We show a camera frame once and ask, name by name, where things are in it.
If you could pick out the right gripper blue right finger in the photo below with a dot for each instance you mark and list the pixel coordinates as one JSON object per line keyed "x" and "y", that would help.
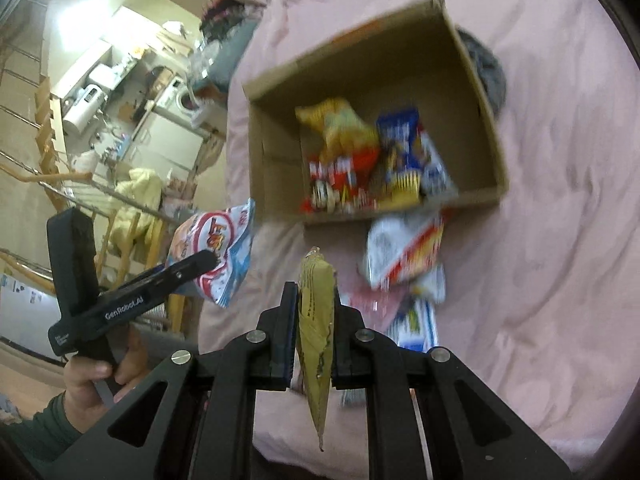
{"x": 348, "y": 367}

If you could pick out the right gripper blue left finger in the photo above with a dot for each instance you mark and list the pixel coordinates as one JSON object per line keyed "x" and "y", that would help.
{"x": 283, "y": 338}

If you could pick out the yellow wafer packet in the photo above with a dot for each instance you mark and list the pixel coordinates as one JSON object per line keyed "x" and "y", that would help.
{"x": 316, "y": 285}

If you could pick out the white red ring snack bag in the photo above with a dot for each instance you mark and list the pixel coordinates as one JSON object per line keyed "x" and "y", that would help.
{"x": 226, "y": 233}

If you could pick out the blue yellow duck snack bag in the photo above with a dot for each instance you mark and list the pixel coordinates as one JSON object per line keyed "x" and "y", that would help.
{"x": 402, "y": 168}

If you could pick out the yellow green snack bag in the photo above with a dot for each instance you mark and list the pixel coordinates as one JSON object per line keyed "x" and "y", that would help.
{"x": 343, "y": 132}

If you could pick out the person's left forearm green sleeve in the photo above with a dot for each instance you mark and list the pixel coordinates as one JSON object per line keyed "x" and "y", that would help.
{"x": 45, "y": 437}

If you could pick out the person's left hand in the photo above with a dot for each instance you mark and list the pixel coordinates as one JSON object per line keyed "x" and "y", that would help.
{"x": 83, "y": 406}

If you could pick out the pink snack packet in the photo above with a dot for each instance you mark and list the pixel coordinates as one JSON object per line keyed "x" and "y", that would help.
{"x": 378, "y": 307}

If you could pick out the white blue snack bag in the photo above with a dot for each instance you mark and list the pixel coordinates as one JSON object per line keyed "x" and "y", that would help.
{"x": 414, "y": 326}

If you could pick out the white red barcode snack bag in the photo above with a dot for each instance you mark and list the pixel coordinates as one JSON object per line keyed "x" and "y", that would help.
{"x": 401, "y": 247}

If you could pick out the yellow garment on rack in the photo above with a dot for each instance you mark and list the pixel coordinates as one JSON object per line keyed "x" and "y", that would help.
{"x": 144, "y": 187}

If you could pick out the red cartoon snack bag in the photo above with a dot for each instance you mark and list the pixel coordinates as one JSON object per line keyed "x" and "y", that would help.
{"x": 342, "y": 185}

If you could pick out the wooden drying rack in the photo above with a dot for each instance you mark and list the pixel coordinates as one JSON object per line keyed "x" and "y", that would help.
{"x": 68, "y": 187}

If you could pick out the white kitchen cabinet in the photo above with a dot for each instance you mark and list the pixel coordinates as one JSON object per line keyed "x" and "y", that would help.
{"x": 165, "y": 147}

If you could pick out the brown cardboard box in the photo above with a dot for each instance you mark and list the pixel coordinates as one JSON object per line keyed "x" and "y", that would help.
{"x": 411, "y": 57}

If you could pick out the white water heater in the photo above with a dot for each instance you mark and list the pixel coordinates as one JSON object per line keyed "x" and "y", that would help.
{"x": 79, "y": 115}

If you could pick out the white washing machine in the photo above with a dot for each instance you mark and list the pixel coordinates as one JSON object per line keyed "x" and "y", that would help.
{"x": 175, "y": 102}

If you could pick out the grey striped cloth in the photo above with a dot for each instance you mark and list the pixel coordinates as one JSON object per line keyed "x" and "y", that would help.
{"x": 489, "y": 70}

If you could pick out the dark clothes pile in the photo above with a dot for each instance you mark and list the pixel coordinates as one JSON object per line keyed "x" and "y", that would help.
{"x": 220, "y": 17}

